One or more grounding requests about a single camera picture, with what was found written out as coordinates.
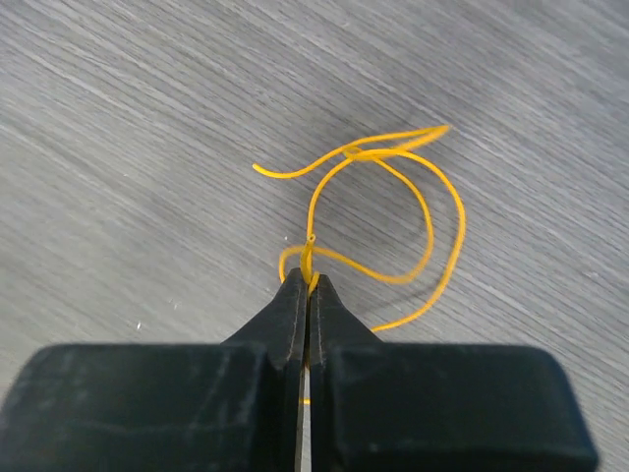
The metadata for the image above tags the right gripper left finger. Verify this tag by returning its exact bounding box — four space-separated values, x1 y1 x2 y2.
1 270 308 471

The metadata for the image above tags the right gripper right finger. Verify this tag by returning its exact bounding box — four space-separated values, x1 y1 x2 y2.
309 277 599 471

